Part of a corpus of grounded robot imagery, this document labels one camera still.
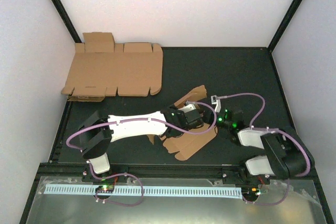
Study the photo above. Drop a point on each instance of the left black frame post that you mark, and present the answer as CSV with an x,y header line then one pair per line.
x,y
66,20

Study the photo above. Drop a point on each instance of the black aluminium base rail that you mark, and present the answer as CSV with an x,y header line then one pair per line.
x,y
228,174

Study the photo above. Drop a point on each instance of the right black frame post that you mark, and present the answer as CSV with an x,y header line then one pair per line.
x,y
295,4

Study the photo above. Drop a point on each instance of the brown cardboard box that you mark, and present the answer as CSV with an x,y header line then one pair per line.
x,y
185,145

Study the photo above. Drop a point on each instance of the black frame post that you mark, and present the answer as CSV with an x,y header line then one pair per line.
x,y
295,4
66,20

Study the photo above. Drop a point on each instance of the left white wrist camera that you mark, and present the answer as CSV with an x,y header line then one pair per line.
x,y
190,106

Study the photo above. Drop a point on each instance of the white slotted cable duct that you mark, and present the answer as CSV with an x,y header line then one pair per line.
x,y
146,191

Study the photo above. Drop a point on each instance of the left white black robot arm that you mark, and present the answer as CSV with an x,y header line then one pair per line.
x,y
104,129

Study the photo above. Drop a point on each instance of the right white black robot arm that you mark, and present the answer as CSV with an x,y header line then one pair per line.
x,y
284,154

